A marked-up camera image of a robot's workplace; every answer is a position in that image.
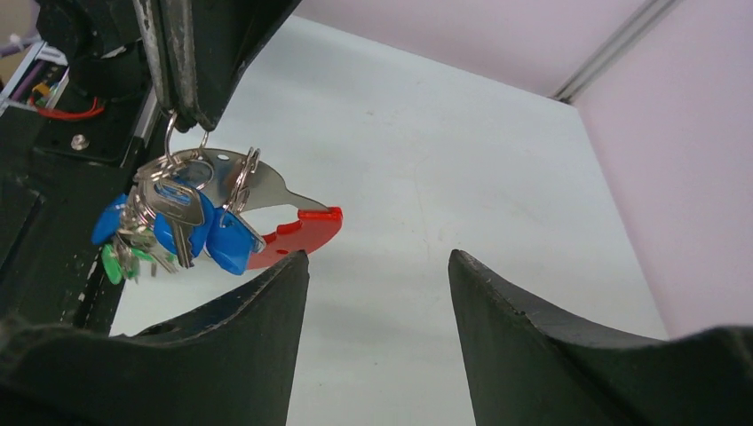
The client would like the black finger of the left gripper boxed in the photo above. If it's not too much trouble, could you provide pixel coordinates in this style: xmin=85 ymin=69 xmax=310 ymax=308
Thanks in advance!
xmin=132 ymin=0 xmax=172 ymax=110
xmin=160 ymin=0 xmax=299 ymax=132

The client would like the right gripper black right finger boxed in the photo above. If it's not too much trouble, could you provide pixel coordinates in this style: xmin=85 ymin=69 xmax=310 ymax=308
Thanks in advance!
xmin=448 ymin=249 xmax=752 ymax=425

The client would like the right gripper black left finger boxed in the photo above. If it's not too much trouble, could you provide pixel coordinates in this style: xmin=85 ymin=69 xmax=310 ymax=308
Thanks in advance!
xmin=1 ymin=251 xmax=309 ymax=425

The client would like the blue key tag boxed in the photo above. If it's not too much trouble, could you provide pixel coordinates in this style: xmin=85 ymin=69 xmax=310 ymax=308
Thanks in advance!
xmin=205 ymin=207 xmax=266 ymax=275
xmin=153 ymin=178 xmax=217 ymax=260

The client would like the red handled metal key holder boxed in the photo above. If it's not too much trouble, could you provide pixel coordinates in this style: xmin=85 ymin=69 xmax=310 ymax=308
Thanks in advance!
xmin=170 ymin=147 xmax=345 ymax=272

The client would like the green key tag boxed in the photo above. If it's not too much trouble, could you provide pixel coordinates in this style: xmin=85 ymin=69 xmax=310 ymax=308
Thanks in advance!
xmin=100 ymin=243 xmax=178 ymax=284

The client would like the cluster of silver keyrings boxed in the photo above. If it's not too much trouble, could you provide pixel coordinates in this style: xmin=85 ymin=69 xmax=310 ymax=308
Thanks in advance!
xmin=119 ymin=112 xmax=260 ymax=234

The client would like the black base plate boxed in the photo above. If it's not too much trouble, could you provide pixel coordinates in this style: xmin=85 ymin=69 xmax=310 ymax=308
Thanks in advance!
xmin=1 ymin=94 xmax=164 ymax=333

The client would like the right aluminium frame post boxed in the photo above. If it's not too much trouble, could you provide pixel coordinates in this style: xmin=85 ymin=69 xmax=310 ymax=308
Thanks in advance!
xmin=551 ymin=0 xmax=682 ymax=105

